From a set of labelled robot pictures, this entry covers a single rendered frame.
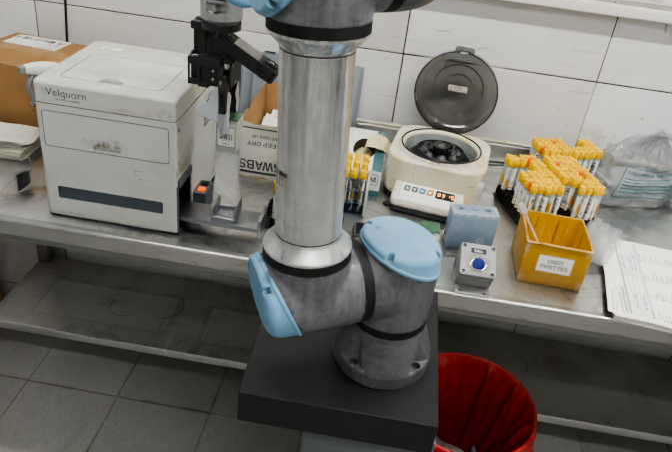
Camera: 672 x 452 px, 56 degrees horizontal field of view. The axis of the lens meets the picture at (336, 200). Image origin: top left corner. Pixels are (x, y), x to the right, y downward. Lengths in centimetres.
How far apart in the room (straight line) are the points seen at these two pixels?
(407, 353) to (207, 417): 129
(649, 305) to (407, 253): 70
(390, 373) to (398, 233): 21
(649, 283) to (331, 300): 85
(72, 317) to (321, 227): 145
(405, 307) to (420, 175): 67
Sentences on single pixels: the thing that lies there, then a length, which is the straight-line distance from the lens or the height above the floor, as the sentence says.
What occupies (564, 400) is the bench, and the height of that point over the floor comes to 27.
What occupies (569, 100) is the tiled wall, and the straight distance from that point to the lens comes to 186.
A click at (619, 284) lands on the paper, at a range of 146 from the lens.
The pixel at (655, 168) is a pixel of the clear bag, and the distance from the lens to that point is 182.
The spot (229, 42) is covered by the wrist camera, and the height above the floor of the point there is 129.
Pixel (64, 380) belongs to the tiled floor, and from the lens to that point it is 233.
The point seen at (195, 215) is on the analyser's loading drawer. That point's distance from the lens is 135.
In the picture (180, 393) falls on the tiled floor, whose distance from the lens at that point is 223.
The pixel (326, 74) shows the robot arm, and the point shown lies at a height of 141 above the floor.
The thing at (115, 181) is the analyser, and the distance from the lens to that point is 135.
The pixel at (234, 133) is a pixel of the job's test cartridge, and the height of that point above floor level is 112.
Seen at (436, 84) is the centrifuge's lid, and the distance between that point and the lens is 176.
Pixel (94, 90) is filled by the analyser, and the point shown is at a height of 117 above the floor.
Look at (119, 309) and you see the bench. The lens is 214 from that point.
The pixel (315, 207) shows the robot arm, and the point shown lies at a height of 125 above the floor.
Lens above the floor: 164
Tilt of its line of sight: 30 degrees down
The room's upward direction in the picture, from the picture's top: 7 degrees clockwise
